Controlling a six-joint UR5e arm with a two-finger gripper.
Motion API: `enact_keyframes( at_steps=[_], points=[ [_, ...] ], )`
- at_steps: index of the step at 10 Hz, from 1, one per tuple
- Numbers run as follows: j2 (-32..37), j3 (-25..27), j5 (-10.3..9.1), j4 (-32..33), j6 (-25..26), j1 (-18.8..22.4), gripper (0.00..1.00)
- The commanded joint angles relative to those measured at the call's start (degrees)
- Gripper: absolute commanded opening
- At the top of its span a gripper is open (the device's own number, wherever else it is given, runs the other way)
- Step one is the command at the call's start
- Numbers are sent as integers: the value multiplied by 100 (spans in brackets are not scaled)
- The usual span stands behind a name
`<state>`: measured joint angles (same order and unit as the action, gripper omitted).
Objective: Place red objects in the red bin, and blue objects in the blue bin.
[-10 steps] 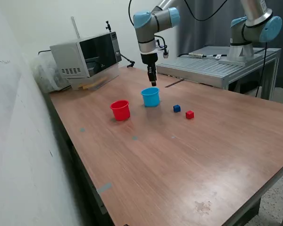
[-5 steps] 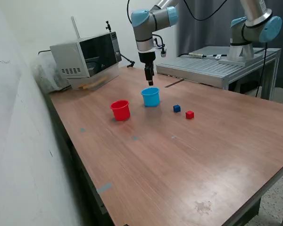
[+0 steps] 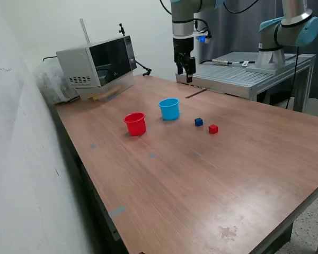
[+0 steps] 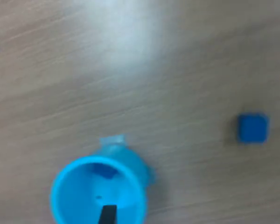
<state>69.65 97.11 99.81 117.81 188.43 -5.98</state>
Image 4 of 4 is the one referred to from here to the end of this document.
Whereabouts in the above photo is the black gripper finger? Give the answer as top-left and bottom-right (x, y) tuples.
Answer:
(98, 204), (118, 224)

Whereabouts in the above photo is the blue cube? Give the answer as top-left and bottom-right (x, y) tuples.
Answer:
(92, 162), (119, 180)
(237, 112), (270, 144)

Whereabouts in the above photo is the blue cup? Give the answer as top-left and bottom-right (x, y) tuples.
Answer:
(49, 133), (157, 224)

